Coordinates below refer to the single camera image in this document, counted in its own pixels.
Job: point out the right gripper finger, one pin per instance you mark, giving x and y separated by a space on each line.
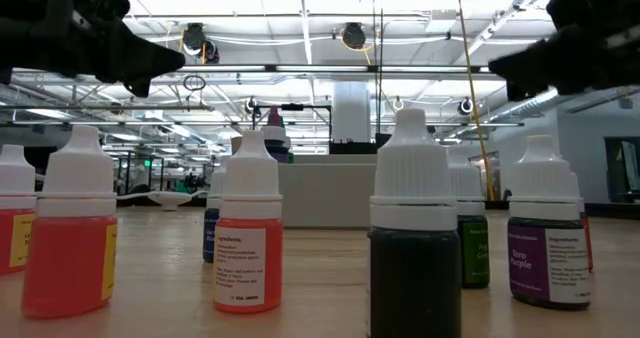
520 90
540 63

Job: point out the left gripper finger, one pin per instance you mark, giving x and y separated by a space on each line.
145 58
137 87

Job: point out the small orange coloring bottle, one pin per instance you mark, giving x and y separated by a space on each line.
250 178

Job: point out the large purple-tipped coloring bottle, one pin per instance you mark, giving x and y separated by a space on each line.
274 150

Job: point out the small yellow-label coloring bottle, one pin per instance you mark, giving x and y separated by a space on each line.
70 263
15 178

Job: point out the small red-brown coloring bottle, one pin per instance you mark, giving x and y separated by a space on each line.
587 243

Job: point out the small blue coloring bottle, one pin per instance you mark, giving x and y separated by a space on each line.
210 238

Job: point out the small green coloring bottle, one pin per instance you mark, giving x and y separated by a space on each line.
475 253

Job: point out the small purple-label coloring bottle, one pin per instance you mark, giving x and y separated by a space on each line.
530 263

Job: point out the small dark coloring bottle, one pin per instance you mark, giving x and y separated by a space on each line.
415 278

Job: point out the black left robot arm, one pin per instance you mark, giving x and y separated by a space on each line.
7 38

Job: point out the white building pillar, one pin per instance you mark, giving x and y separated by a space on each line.
350 113

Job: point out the grey plastic bin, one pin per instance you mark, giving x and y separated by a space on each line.
325 198

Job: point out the white round inline switch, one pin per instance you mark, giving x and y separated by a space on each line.
170 199

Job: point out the dark wall window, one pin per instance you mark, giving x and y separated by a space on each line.
617 168

